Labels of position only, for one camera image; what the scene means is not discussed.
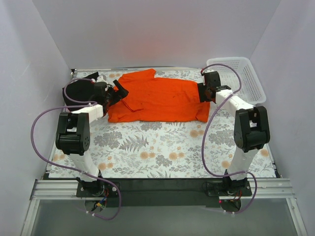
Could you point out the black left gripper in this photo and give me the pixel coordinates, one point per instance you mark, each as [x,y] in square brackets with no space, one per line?
[114,93]

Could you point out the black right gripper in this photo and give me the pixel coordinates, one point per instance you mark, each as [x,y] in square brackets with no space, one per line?
[202,92]

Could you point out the orange t shirt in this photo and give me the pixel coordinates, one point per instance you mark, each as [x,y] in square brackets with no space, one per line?
[152,98]

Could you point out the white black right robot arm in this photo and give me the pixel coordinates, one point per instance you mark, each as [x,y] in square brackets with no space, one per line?
[251,126]

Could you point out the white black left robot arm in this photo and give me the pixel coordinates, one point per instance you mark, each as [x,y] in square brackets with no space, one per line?
[73,131]

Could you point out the folded black t shirt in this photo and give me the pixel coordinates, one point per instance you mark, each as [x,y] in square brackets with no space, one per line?
[82,90]

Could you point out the white plastic basket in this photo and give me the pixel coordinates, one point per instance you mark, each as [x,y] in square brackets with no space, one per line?
[239,70]

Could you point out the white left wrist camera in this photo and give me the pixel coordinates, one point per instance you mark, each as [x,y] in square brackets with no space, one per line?
[100,80]

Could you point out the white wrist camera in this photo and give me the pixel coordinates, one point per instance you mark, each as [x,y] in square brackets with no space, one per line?
[206,71]
[100,80]

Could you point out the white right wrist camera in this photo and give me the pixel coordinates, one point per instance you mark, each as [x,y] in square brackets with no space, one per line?
[206,71]

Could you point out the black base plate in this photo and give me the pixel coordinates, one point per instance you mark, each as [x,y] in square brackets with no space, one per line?
[155,192]

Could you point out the aluminium frame rail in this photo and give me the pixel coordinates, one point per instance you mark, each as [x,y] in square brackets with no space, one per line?
[263,188]

